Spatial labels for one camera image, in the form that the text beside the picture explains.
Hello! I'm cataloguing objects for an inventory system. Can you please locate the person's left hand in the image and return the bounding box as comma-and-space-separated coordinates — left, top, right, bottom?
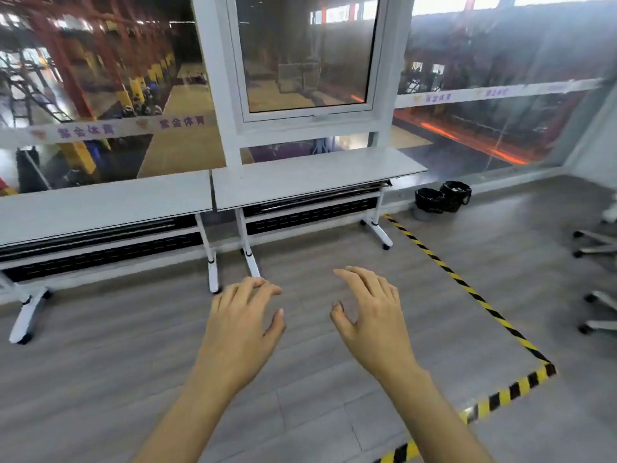
197, 277, 287, 397

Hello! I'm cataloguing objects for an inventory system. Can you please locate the white window frame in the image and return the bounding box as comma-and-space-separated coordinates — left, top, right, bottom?
190, 0, 416, 170

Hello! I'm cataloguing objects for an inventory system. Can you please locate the person's right hand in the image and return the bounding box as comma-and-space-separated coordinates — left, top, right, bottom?
330, 266, 420, 382

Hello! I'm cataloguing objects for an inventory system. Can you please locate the white office chair base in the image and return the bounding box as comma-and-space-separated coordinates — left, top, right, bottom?
578, 289, 617, 335
572, 192, 617, 259

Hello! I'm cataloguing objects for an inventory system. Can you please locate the black-bagged trash bin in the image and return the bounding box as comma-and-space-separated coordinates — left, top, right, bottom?
439, 180, 472, 213
414, 187, 447, 222

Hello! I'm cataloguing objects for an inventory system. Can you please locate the white printed window strip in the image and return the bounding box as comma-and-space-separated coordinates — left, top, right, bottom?
0, 112, 219, 151
394, 77, 606, 110

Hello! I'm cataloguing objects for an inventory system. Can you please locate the white hinged window sash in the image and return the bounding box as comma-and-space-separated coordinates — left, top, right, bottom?
226, 0, 390, 124

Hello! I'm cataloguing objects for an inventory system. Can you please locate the white folding table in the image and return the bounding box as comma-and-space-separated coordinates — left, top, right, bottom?
0, 169, 221, 346
210, 147, 429, 280

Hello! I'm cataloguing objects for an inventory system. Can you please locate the person's right forearm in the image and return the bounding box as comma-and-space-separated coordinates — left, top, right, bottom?
377, 365, 493, 463

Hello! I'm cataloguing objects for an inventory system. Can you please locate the person's left forearm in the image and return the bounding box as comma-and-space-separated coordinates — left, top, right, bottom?
129, 372, 242, 463

